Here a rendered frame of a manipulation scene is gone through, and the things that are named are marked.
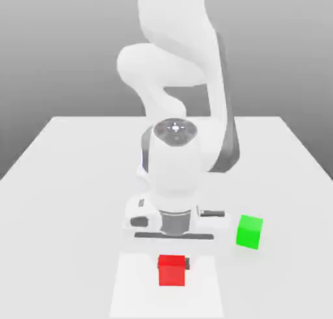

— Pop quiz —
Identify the small red cube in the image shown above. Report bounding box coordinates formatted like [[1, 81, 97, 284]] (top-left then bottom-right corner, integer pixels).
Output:
[[157, 254, 186, 287]]

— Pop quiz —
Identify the small green cube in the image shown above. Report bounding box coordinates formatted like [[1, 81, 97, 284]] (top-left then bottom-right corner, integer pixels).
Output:
[[235, 214, 264, 250]]

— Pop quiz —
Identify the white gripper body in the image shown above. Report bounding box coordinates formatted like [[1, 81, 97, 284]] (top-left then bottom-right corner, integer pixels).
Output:
[[130, 229, 219, 256]]

